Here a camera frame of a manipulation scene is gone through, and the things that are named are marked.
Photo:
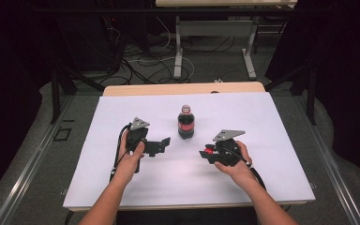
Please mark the person's dark clothing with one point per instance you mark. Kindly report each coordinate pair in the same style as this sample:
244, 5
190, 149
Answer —
187, 217

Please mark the white board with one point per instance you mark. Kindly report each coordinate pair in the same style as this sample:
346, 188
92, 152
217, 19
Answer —
200, 175

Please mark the cola bottle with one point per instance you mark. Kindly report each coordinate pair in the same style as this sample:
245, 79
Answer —
186, 125

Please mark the wooden table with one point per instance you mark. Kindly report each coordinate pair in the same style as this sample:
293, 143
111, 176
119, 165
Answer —
168, 88

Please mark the red bottle cap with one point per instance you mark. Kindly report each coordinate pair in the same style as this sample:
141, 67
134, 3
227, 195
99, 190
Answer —
208, 151

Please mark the white-legged desk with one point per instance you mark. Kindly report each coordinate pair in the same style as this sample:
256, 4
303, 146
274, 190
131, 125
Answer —
178, 47

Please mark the black horizontal bar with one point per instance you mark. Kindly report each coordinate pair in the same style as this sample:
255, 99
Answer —
106, 10

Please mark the black floor outlet frame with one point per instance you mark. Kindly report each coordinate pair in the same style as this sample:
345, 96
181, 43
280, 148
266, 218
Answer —
55, 135

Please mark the metal floor rail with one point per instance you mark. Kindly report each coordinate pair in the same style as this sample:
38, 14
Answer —
334, 175
28, 175

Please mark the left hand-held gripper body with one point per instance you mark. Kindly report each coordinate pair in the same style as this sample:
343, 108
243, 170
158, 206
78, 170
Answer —
137, 136

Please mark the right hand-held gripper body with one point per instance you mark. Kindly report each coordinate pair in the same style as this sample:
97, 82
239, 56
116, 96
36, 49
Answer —
226, 153

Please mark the black metal stand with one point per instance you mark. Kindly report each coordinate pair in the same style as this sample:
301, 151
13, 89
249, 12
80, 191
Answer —
55, 93
311, 93

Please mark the person's right hand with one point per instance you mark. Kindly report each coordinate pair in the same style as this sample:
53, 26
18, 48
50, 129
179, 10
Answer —
240, 170

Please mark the person's left hand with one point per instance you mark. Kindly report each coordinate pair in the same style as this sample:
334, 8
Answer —
128, 165

